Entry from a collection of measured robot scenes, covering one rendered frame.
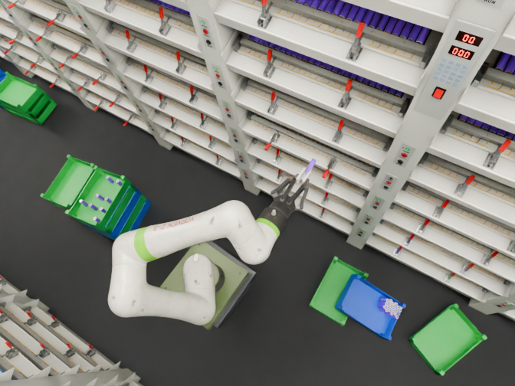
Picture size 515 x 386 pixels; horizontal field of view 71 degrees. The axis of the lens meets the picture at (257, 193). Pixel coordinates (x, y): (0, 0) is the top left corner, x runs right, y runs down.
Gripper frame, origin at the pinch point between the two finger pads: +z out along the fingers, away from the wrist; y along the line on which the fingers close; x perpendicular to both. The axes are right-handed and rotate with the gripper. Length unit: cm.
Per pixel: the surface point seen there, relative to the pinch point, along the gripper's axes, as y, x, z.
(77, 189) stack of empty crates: 132, 80, -22
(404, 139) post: -25.4, -29.6, 5.4
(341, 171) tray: -9.8, 7.5, 17.1
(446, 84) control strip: -28, -54, -2
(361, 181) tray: -18.5, 7.6, 16.9
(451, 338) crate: -91, 85, 16
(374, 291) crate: -48, 81, 16
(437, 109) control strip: -29, -46, 1
